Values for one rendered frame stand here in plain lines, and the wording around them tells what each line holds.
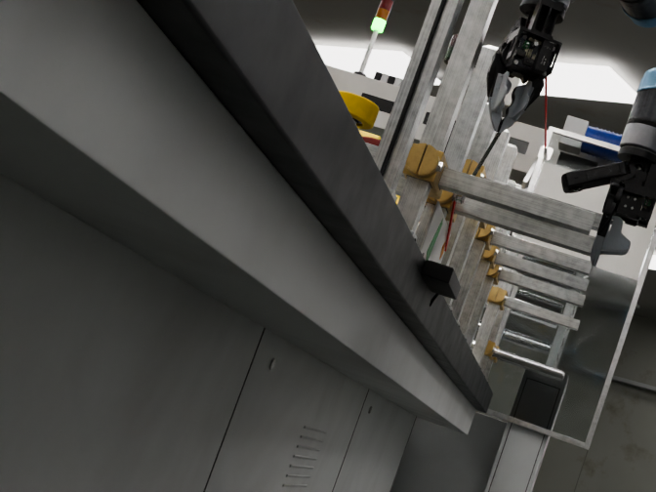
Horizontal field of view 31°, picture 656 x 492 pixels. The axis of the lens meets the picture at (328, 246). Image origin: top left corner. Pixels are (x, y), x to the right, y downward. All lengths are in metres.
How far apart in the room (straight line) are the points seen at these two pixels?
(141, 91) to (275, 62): 0.14
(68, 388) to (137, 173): 0.58
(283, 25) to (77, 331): 0.55
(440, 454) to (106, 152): 4.00
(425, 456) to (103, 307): 3.42
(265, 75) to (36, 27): 0.27
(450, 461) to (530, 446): 0.34
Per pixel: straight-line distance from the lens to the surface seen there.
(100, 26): 0.72
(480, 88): 2.13
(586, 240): 2.10
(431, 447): 4.72
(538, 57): 1.89
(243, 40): 0.83
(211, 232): 1.00
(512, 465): 4.57
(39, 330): 1.25
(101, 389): 1.46
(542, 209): 1.86
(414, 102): 1.59
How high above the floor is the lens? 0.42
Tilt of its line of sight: 7 degrees up
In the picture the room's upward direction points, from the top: 20 degrees clockwise
